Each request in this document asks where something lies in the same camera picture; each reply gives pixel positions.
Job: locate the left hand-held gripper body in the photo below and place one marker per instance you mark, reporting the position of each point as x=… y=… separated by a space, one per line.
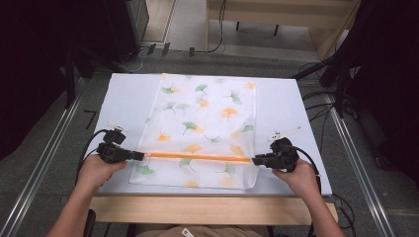
x=113 y=153

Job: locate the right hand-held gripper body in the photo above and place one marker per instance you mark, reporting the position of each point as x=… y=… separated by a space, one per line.
x=285 y=158

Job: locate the leaf print mesh zipper bag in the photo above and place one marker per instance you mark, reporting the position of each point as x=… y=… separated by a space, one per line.
x=204 y=121

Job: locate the person's left hand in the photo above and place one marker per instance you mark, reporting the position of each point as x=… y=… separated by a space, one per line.
x=95 y=174

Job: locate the person's right hand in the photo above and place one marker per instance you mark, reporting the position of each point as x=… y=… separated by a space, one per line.
x=301 y=181

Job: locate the white board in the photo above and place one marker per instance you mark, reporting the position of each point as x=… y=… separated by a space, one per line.
x=280 y=98

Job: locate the light wooden table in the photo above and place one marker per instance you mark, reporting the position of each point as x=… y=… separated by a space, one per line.
x=204 y=210

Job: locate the person's beige trousers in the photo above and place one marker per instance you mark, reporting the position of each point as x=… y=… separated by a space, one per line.
x=217 y=232

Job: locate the black metal stand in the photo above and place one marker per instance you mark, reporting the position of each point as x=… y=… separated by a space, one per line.
x=341 y=89

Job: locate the black curtain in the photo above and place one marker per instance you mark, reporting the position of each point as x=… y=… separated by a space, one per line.
x=29 y=65
x=388 y=65

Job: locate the dark cabinet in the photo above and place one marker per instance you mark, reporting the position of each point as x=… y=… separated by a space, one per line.
x=122 y=29

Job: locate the light wooden bench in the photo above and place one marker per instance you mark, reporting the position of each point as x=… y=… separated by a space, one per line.
x=263 y=10

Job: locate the aluminium floor rail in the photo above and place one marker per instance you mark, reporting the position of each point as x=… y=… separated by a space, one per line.
x=359 y=164
x=42 y=158

